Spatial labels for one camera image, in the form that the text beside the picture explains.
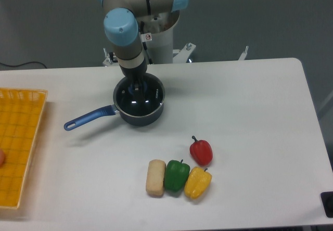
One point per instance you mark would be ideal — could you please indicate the yellow bell pepper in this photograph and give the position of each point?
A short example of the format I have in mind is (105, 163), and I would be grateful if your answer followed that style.
(197, 183)

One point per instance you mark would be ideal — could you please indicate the red bell pepper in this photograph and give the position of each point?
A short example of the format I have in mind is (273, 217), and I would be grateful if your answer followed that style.
(201, 151)

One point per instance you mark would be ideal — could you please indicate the black object table corner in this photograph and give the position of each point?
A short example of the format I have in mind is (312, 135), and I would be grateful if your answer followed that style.
(327, 201)

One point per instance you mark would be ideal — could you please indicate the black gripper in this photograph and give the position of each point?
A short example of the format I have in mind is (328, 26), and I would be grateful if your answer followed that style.
(135, 75)

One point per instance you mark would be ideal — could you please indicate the glass lid blue knob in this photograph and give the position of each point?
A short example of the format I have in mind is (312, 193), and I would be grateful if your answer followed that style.
(142, 102)

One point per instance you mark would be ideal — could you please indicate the yellow woven basket tray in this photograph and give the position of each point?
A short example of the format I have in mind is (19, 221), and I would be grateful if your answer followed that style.
(21, 114)

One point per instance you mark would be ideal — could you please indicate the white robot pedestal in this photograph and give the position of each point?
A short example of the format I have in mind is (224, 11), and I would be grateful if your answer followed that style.
(157, 36)

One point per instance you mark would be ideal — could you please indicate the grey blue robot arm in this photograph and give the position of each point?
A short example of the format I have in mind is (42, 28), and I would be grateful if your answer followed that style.
(121, 26)

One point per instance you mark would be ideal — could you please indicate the white metal base frame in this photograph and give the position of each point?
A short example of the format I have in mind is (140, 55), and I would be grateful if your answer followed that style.
(179, 56)

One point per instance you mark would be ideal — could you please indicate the dark blue saucepan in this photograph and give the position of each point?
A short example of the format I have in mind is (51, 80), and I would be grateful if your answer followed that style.
(111, 110)

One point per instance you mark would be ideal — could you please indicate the green bell pepper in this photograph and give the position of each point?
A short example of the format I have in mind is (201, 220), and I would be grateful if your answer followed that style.
(176, 175)

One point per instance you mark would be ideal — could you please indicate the beige bread loaf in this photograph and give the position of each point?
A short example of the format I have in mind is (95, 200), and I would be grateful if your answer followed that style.
(155, 178)

